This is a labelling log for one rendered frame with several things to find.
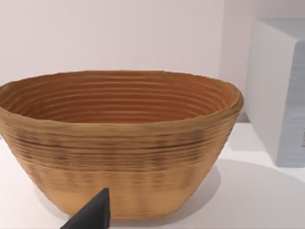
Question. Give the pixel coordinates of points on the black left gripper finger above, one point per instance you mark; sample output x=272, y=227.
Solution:
x=96, y=212

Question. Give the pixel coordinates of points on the brown woven basket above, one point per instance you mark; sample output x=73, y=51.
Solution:
x=133, y=148

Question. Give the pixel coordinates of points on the white and grey box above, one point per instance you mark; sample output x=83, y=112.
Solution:
x=274, y=95

